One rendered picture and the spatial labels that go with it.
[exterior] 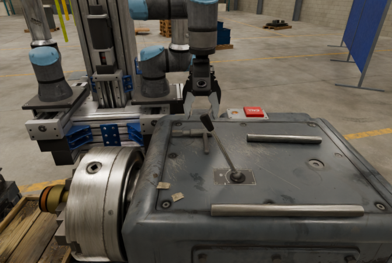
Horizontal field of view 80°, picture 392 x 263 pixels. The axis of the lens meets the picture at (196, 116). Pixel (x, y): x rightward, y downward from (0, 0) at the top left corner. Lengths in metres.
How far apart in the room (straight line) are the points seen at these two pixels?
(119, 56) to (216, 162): 0.92
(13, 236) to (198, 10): 0.95
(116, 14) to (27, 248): 1.02
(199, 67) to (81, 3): 0.86
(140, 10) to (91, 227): 0.55
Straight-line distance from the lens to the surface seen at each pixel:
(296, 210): 0.49
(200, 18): 0.60
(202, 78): 0.58
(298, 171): 0.61
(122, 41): 1.34
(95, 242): 0.66
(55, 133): 1.24
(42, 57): 1.26
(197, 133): 0.66
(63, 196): 0.80
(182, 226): 0.48
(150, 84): 1.16
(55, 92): 1.29
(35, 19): 1.39
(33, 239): 1.05
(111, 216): 0.62
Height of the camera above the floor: 1.63
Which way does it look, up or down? 28 degrees down
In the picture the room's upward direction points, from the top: straight up
